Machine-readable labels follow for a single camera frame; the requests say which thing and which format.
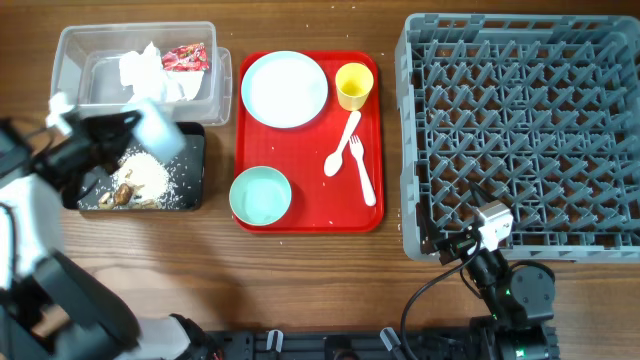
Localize food scraps and rice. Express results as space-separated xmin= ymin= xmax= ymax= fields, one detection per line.
xmin=79 ymin=147 xmax=194 ymax=211

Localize red snack wrapper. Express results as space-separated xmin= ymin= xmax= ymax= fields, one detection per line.
xmin=161 ymin=43 xmax=209 ymax=72

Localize light blue bowl with food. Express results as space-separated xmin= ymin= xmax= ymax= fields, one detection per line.
xmin=126 ymin=99 xmax=186 ymax=163

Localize red serving tray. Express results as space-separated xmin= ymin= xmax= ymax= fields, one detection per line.
xmin=234 ymin=51 xmax=384 ymax=233

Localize clear plastic bin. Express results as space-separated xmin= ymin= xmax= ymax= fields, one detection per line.
xmin=50 ymin=21 xmax=232 ymax=126

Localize white napkin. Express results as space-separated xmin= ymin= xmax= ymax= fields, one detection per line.
xmin=119 ymin=42 xmax=209 ymax=103

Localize grey dishwasher rack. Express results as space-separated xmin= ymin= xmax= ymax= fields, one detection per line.
xmin=395 ymin=13 xmax=639 ymax=263

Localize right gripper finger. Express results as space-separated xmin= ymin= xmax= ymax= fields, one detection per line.
xmin=469 ymin=182 xmax=493 ymax=207
xmin=415 ymin=202 xmax=443 ymax=253

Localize white plastic fork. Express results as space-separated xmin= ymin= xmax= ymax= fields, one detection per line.
xmin=349 ymin=135 xmax=376 ymax=207

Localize white plastic spoon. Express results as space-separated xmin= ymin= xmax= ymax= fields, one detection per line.
xmin=323 ymin=111 xmax=362 ymax=177

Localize green bowl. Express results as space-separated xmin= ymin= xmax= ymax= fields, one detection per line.
xmin=229 ymin=166 xmax=292 ymax=227

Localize black plastic tray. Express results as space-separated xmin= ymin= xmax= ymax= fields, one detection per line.
xmin=60 ymin=121 xmax=207 ymax=212

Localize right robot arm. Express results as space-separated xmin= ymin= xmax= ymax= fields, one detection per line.
xmin=401 ymin=183 xmax=559 ymax=360

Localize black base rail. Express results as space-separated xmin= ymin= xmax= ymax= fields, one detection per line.
xmin=199 ymin=327 xmax=560 ymax=360

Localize light blue plate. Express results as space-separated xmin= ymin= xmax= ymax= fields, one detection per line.
xmin=240 ymin=51 xmax=329 ymax=129

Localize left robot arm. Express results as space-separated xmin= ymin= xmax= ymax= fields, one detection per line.
xmin=1 ymin=110 xmax=217 ymax=359

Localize yellow plastic cup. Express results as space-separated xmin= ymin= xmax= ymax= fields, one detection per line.
xmin=335 ymin=62 xmax=374 ymax=111

